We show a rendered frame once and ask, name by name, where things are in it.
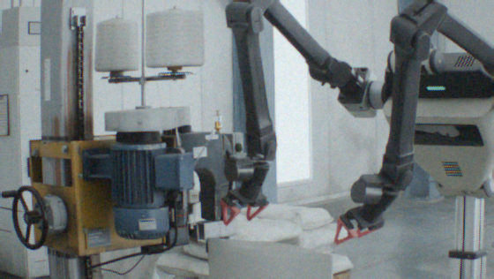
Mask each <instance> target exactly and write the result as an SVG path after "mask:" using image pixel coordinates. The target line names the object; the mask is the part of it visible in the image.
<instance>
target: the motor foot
mask: <svg viewBox="0 0 494 279"><path fill-rule="evenodd" d="M110 151H112V150H111V149H110V147H103V148H92V149H87V148H84V149H83V150H82V159H83V180H84V181H94V180H102V179H109V178H111V166H110Z"/></svg>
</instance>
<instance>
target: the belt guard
mask: <svg viewBox="0 0 494 279"><path fill-rule="evenodd" d="M190 122H191V116H190V107H189V106H178V107H172V108H168V107H163V108H160V107H158V109H128V110H114V111H105V113H104V132H156V131H167V130H172V129H175V128H178V127H181V126H184V125H186V124H189V123H190Z"/></svg>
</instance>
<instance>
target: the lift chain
mask: <svg viewBox="0 0 494 279"><path fill-rule="evenodd" d="M80 34H81V37H80ZM76 40H77V50H76V52H77V54H76V62H77V66H76V70H77V75H76V86H77V88H76V96H77V133H78V134H77V141H85V135H84V120H85V111H84V107H85V104H84V88H83V85H84V65H83V63H84V55H83V52H84V41H83V40H84V25H82V26H78V28H77V31H76ZM79 46H80V47H79ZM80 57H81V59H79V58H80ZM79 69H80V70H79ZM79 80H80V82H79ZM79 104H80V106H79ZM79 115H81V117H80V116H79ZM80 126H81V128H80ZM80 139H82V140H80ZM84 261H85V268H86V269H85V278H86V279H93V271H92V270H91V271H90V270H89V269H88V268H90V267H91V266H92V259H91V254H90V255H84ZM87 262H88V264H87ZM88 273H89V274H88Z"/></svg>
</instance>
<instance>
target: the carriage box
mask: <svg viewBox="0 0 494 279"><path fill-rule="evenodd" d="M115 143H120V142H116V135H115V134H109V135H95V136H94V140H89V141H77V142H71V144H69V143H52V142H41V139H35V140H29V161H30V185H31V186H32V187H33V188H35V189H36V191H37V192H38V193H39V194H40V195H41V197H46V196H48V195H53V196H58V197H60V198H61V199H62V200H63V203H64V205H65V207H66V211H67V218H68V223H67V226H66V229H64V231H63V232H61V233H59V234H49V235H48V236H47V239H46V240H45V242H44V245H43V246H46V247H50V248H54V249H58V250H61V251H62V252H67V253H74V254H77V256H83V255H90V254H94V253H106V252H110V251H118V250H123V249H127V248H135V247H141V246H144V245H157V244H160V243H166V238H165V236H164V237H162V238H157V239H153V240H131V239H125V238H120V237H119V236H118V234H117V233H116V230H115V225H114V218H113V212H112V211H113V206H115V205H116V202H115V201H114V200H113V196H112V191H111V178H109V179H102V180H94V181H84V180H83V159H82V150H83V149H84V148H87V149H92V148H103V147H110V145H111V144H115ZM42 157H53V158H64V159H71V177H72V183H73V186H57V185H48V184H43V173H42ZM33 226H34V244H37V243H38V241H39V239H40V237H41V231H40V229H37V226H38V225H37V223H36V224H33ZM104 229H110V241H111V244H112V245H103V246H98V247H95V248H92V247H90V248H88V241H87V232H88V231H90V232H91V231H96V230H104Z"/></svg>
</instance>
